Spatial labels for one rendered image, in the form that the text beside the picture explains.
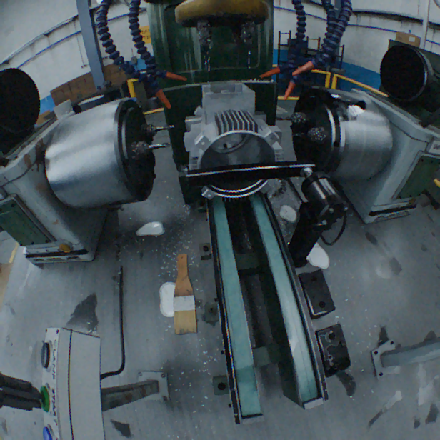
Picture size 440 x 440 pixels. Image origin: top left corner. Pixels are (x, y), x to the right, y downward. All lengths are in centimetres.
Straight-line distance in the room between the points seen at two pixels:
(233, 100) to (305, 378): 50
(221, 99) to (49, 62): 616
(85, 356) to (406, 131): 71
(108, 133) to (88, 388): 36
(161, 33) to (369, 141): 60
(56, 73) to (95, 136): 596
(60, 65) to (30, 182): 583
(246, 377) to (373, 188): 59
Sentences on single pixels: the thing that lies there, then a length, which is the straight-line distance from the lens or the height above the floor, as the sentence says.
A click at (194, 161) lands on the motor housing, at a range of 37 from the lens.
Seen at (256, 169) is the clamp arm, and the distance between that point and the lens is 36.
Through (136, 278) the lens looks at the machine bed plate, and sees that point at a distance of 52.
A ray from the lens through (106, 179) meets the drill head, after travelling 38.
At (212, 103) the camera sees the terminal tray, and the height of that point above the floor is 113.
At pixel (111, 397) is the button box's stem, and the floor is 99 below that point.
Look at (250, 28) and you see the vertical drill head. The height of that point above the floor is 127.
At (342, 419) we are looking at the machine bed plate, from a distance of 53.
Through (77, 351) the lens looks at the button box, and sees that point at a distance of 22.
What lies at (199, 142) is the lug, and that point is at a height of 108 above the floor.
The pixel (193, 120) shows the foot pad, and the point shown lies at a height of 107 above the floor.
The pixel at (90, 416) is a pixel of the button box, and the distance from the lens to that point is 24.
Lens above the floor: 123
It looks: 50 degrees down
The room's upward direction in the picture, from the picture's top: 4 degrees counter-clockwise
